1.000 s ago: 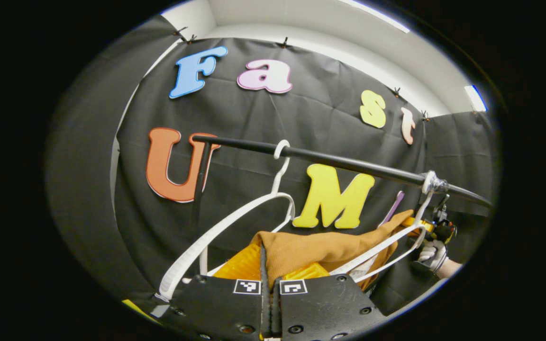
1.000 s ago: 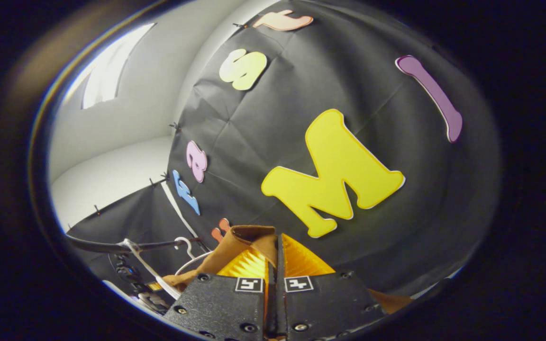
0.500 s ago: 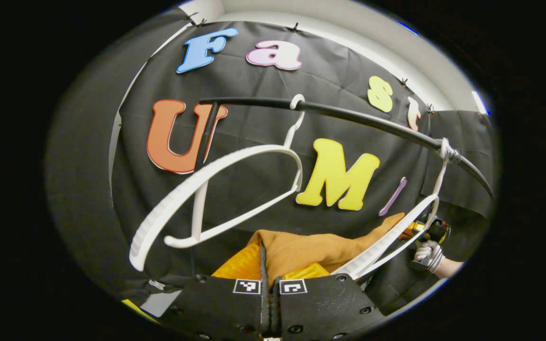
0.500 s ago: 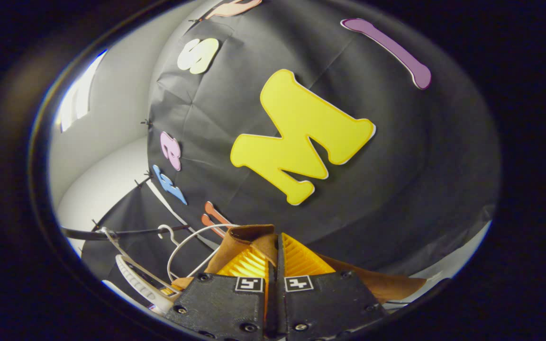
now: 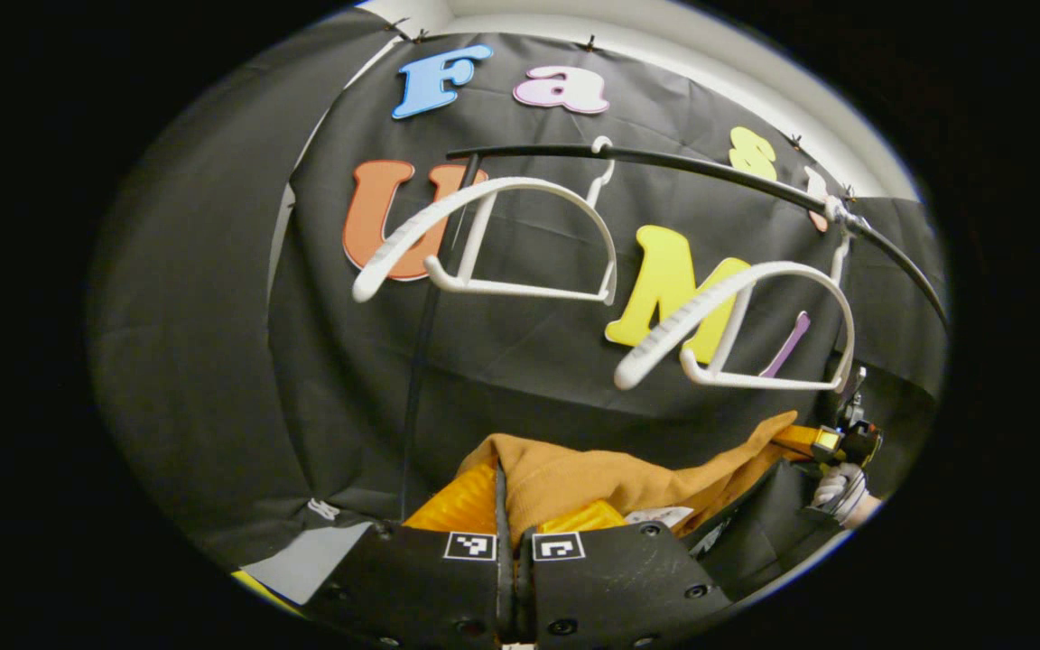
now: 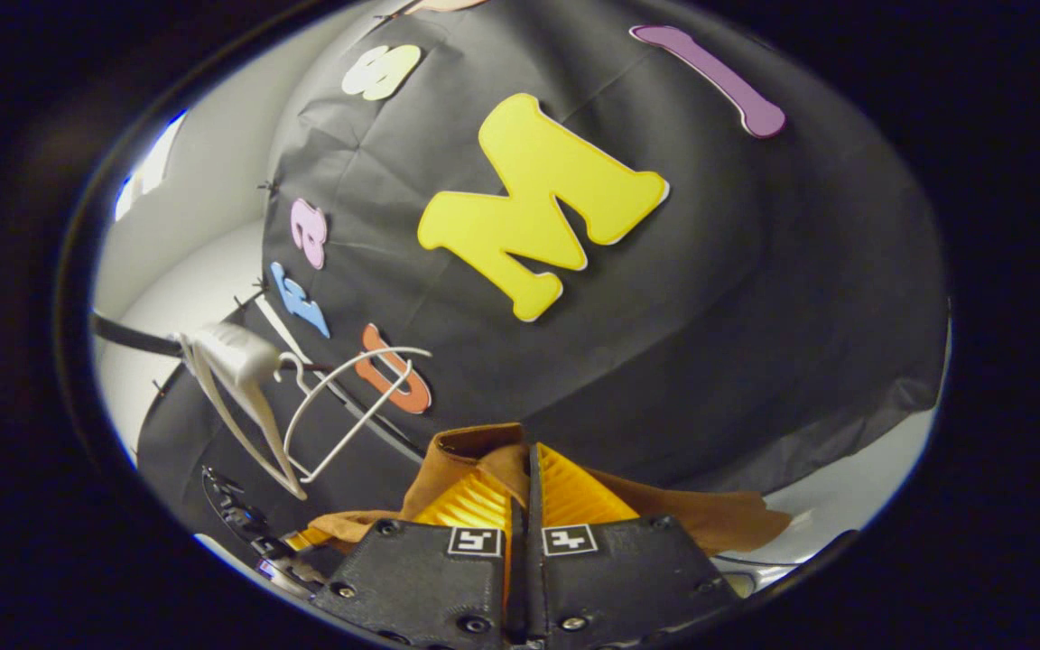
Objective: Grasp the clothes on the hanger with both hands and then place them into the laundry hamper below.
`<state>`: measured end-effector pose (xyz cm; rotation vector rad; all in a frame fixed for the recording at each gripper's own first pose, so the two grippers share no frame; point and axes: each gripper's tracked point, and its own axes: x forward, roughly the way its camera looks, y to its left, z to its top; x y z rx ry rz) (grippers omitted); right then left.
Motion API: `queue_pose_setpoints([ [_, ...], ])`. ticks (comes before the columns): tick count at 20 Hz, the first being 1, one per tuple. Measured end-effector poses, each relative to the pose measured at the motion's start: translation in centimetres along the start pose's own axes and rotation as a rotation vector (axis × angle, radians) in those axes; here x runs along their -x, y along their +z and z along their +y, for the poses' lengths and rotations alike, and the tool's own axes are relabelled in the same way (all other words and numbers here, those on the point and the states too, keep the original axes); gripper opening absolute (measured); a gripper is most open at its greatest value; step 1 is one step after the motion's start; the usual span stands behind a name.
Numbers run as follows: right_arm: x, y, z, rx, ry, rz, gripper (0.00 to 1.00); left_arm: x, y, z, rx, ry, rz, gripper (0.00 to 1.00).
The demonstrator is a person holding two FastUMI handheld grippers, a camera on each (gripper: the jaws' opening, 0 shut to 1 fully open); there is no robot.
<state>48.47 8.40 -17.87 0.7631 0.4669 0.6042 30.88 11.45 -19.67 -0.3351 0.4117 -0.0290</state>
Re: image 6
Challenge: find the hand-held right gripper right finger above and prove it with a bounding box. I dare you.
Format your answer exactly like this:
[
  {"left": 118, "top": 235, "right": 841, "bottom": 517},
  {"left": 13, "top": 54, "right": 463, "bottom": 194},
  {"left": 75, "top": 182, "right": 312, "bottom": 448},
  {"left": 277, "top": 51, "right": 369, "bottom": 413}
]
[{"left": 527, "top": 442, "right": 742, "bottom": 646}]

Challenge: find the thin white wire hanger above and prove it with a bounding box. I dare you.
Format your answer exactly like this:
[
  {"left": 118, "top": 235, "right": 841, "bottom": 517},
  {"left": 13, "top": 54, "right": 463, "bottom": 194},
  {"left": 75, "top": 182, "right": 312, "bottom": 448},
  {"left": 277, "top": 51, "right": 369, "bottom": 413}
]
[{"left": 274, "top": 346, "right": 433, "bottom": 484}]

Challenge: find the ceiling light panel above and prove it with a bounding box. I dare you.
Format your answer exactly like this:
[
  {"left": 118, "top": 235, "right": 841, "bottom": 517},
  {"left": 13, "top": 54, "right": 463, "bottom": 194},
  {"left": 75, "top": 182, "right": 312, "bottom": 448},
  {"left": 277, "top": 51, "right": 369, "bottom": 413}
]
[{"left": 114, "top": 113, "right": 187, "bottom": 222}]

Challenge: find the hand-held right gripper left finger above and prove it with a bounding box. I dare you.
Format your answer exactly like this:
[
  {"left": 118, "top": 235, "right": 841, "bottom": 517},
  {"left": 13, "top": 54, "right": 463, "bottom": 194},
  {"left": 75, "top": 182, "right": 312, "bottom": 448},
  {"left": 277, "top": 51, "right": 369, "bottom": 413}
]
[{"left": 312, "top": 469, "right": 523, "bottom": 650}]

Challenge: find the black clothes rack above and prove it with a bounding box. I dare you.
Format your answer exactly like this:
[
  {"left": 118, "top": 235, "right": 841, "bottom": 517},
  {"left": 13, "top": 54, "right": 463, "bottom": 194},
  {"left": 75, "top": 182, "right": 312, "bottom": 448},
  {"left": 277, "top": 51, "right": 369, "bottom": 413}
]
[{"left": 91, "top": 311, "right": 185, "bottom": 358}]

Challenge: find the black backdrop cloth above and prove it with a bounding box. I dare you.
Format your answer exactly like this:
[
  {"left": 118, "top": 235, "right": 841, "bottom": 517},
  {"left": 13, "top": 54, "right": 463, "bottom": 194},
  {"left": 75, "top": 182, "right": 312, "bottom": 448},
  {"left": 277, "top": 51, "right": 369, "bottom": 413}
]
[{"left": 136, "top": 0, "right": 950, "bottom": 543}]

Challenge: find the brown jacket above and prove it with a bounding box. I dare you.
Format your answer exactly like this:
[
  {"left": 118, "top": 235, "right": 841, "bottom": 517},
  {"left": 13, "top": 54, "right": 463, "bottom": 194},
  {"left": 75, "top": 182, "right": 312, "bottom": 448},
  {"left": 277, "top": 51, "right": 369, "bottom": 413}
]
[{"left": 308, "top": 422, "right": 792, "bottom": 556}]

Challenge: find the thick white plastic hanger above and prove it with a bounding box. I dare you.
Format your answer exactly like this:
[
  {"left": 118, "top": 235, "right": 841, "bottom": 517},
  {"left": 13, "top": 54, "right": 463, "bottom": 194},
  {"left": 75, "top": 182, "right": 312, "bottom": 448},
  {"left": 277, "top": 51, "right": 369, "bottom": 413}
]
[{"left": 179, "top": 322, "right": 309, "bottom": 500}]

